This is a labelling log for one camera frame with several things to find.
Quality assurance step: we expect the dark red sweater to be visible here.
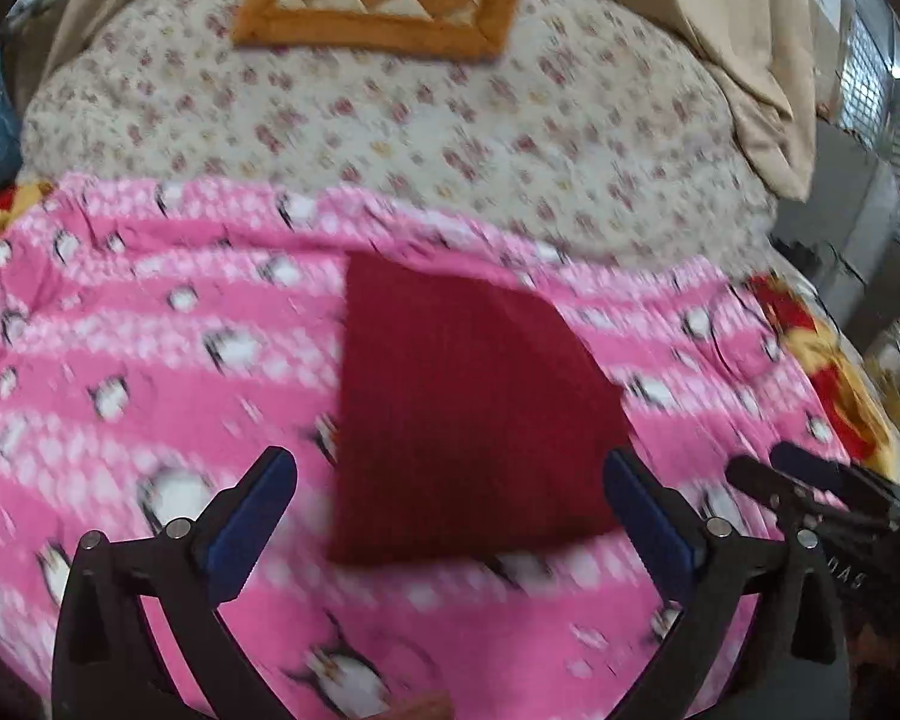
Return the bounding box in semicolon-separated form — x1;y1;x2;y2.
328;254;631;567

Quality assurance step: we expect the yellow red cartoon blanket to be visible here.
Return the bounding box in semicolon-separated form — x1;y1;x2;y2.
746;273;900;484

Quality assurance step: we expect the pink penguin blanket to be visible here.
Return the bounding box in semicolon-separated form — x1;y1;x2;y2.
0;174;844;718

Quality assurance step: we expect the floral white quilt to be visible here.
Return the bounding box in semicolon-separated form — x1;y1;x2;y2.
22;0;775;275

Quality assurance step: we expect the beige curtain cloth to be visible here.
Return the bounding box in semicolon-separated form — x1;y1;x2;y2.
616;0;816;202

